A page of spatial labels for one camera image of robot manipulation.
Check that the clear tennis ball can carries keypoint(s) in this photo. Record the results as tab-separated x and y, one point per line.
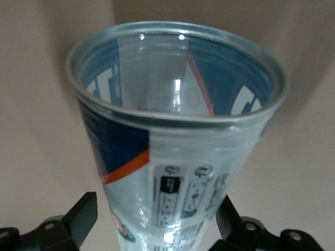
183	157

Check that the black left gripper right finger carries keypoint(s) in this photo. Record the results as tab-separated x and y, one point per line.
251	238

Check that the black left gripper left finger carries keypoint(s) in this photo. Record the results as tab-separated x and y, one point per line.
52	235

